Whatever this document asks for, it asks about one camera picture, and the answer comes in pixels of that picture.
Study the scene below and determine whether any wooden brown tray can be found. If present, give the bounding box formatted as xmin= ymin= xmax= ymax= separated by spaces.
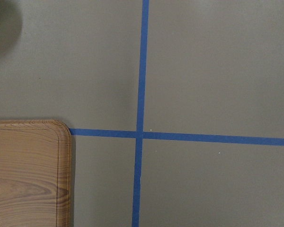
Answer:
xmin=0 ymin=120 xmax=71 ymax=227

